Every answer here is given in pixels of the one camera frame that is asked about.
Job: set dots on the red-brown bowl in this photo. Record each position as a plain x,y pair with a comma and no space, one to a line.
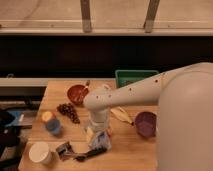
72,93

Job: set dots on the yellow banana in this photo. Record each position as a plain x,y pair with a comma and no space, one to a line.
122,115

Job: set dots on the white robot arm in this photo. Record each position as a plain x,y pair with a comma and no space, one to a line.
184,97

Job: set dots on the grey-blue towel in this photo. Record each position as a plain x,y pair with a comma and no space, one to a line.
101,139

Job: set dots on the white cup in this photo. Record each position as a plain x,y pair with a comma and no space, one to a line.
40,153

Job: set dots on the spoon in bowl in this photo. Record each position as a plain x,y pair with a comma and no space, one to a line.
82,93

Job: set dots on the wooden table top block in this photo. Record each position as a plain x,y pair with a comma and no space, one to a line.
129,152

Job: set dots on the bunch of dark grapes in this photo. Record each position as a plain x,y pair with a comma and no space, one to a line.
67,109

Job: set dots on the yellow-red apple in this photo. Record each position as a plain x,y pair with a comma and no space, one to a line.
47,116

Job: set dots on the metal clip tool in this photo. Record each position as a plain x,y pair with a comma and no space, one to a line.
65,151

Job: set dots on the black handled utensil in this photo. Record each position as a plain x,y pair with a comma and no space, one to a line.
90,154

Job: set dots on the dark chair with blue item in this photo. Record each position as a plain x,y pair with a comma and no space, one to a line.
9,138

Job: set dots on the purple bowl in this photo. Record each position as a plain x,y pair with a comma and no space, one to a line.
145,123

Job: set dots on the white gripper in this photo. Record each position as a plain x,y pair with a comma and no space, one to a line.
98,121

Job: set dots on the green plastic tray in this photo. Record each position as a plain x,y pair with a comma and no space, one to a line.
125,77

